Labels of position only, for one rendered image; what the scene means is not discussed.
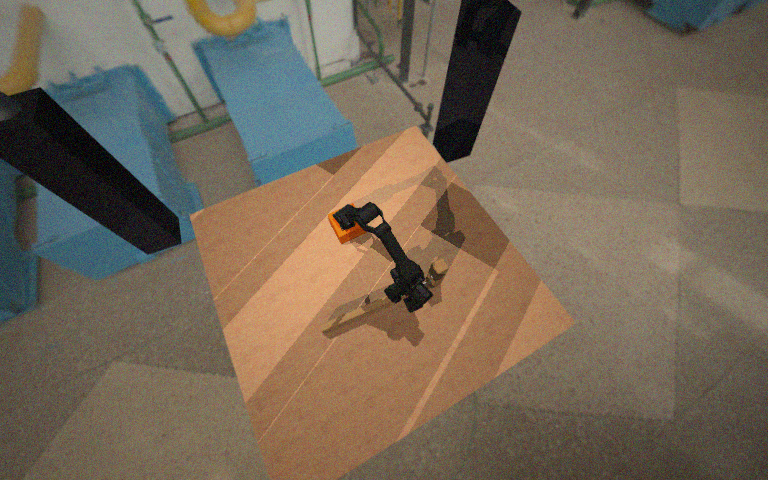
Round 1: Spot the wooden post with slot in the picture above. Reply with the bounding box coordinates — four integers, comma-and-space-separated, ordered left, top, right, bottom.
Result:
426, 258, 449, 289

